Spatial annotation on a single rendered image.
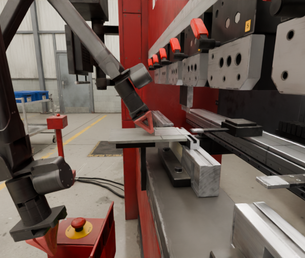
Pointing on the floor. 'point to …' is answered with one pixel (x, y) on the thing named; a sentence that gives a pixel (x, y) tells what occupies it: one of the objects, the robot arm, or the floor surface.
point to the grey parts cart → (31, 129)
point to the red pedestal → (58, 122)
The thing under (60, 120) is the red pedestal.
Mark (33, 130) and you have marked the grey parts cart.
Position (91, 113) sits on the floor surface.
